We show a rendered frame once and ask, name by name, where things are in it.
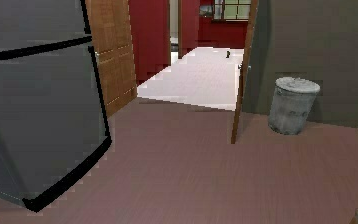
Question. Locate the window with dark frame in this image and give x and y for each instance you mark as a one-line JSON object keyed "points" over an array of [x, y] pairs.
{"points": [[235, 9]]}

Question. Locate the brown wooden room door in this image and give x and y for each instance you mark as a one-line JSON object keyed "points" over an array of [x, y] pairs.
{"points": [[113, 56]]}

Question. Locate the framed wall picture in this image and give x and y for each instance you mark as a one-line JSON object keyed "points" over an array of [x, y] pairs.
{"points": [[206, 10]]}

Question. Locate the grey fridge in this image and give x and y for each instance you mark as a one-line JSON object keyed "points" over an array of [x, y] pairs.
{"points": [[43, 113]]}

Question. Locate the grey metal trash bin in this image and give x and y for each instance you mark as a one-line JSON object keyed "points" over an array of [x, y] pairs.
{"points": [[291, 106]]}

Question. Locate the small dark object on floor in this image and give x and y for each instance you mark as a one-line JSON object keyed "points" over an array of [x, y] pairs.
{"points": [[228, 54]]}

